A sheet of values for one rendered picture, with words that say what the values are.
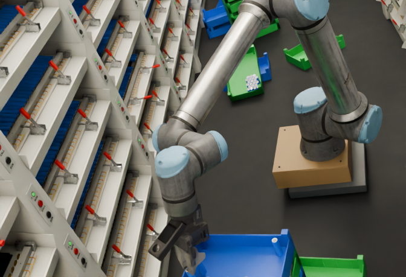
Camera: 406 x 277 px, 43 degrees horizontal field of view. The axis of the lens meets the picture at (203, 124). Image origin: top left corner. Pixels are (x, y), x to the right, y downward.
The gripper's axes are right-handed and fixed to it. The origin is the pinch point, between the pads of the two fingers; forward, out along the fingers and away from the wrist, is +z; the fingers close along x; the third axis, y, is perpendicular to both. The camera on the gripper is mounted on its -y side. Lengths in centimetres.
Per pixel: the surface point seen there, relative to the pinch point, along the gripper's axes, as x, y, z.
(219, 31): 186, 178, 0
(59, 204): 29.7, -19.7, -20.9
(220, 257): 2.5, 13.7, 5.8
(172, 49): 144, 105, -14
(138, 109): 80, 40, -16
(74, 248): 19.7, -22.5, -11.8
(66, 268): 17.8, -26.9, -8.9
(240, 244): -0.1, 20.1, 3.4
